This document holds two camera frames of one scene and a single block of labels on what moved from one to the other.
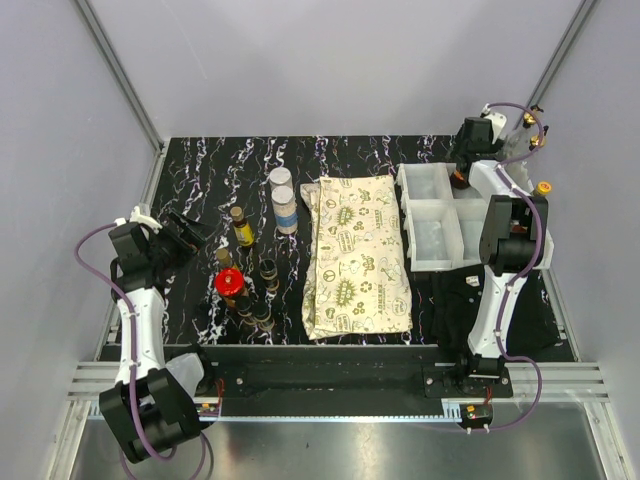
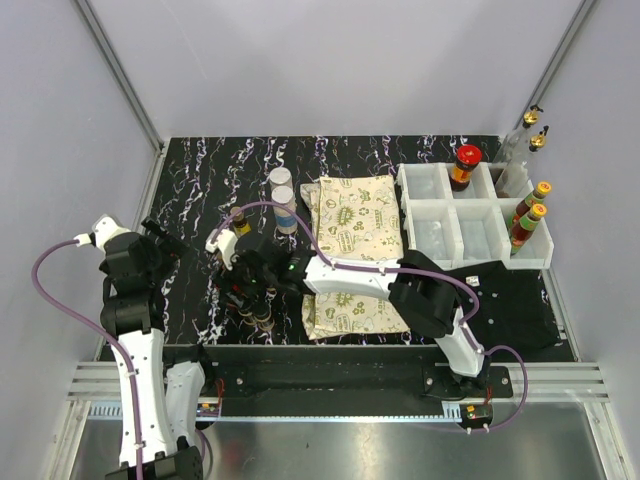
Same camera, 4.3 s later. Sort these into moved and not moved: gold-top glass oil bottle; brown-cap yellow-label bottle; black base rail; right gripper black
Moved: right gripper black
Not moved: brown-cap yellow-label bottle; black base rail; gold-top glass oil bottle
